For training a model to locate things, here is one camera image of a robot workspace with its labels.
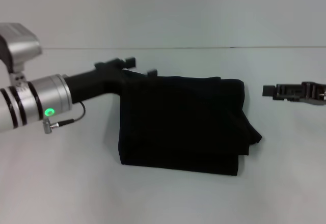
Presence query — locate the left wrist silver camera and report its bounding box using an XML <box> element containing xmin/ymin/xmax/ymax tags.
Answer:
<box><xmin>0</xmin><ymin>22</ymin><xmax>43</xmax><ymax>73</ymax></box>

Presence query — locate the black shirt with FREE print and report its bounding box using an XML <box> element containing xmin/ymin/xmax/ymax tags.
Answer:
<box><xmin>118</xmin><ymin>68</ymin><xmax>263</xmax><ymax>177</ymax></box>

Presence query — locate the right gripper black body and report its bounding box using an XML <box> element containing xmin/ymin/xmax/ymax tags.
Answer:
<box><xmin>274</xmin><ymin>81</ymin><xmax>326</xmax><ymax>107</ymax></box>

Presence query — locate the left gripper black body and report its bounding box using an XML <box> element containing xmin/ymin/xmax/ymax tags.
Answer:
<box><xmin>63</xmin><ymin>58</ymin><xmax>128</xmax><ymax>104</ymax></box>

